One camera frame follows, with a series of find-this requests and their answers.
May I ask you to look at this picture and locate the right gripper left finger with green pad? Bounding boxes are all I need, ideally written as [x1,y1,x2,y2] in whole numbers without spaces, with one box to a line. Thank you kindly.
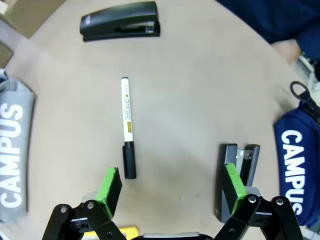
[41,166,129,240]

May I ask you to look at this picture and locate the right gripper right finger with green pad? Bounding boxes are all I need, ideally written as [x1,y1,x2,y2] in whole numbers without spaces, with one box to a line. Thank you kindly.
[219,162,305,240]

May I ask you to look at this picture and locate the dark grey stapler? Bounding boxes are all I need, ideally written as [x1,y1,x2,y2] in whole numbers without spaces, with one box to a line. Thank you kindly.
[214,143,261,223]

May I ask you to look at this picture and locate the yellow utility knife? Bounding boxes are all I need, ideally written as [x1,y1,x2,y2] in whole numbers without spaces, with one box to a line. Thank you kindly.
[82,226,140,238]

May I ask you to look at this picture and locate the white marker with black cap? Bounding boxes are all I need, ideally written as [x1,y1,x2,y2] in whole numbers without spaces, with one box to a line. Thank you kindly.
[120,76,137,180]

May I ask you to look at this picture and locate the blue campus pencil case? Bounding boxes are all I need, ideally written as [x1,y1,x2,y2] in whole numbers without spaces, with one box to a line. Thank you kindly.
[273,99,320,227]

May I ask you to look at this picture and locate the grey campus pencil case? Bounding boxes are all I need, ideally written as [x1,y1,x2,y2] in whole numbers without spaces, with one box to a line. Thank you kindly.
[0,69,36,223]

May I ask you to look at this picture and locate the black scissors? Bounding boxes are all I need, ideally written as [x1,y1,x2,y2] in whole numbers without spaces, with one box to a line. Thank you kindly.
[289,81,320,121]

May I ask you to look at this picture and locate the black stapler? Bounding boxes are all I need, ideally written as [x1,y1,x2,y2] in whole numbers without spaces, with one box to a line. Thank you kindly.
[79,1,161,43]

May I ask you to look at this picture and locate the person's left hand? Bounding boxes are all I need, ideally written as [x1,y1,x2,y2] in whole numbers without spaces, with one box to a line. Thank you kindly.
[271,39,302,65]

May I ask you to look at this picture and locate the person in blue coat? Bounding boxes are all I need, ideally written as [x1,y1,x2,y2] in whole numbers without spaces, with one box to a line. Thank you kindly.
[216,0,320,62]

